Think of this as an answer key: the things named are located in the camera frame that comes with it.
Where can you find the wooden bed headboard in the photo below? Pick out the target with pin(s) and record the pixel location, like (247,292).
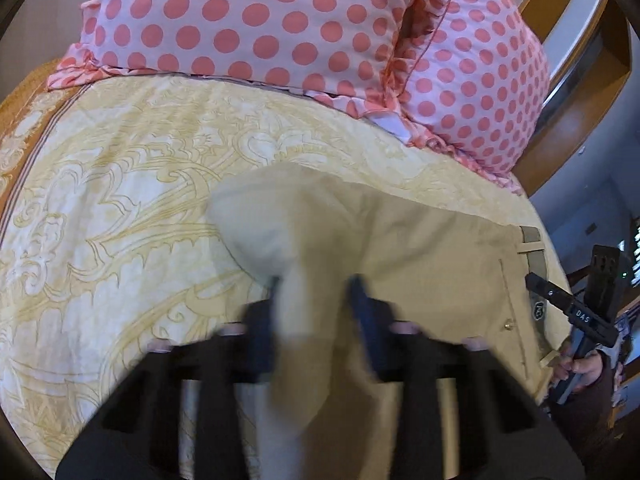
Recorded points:
(565,125)

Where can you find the person's right hand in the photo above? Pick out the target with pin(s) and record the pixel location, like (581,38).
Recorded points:
(586,366)

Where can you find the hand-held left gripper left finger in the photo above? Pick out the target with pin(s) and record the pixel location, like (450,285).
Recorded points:
(261,340)

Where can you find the yellow patterned bed sheet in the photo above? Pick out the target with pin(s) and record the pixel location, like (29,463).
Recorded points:
(130,210)

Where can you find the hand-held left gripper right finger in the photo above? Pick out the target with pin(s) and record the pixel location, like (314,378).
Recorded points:
(369,335)

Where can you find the beige pants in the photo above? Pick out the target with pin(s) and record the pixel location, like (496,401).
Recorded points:
(430,260)

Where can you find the large pink polka-dot pillow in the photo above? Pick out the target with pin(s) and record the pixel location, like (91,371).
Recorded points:
(260,15)

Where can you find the person's right forearm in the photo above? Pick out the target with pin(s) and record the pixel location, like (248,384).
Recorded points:
(595,415)

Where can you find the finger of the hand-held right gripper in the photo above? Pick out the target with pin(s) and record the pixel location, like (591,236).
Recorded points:
(575,313)

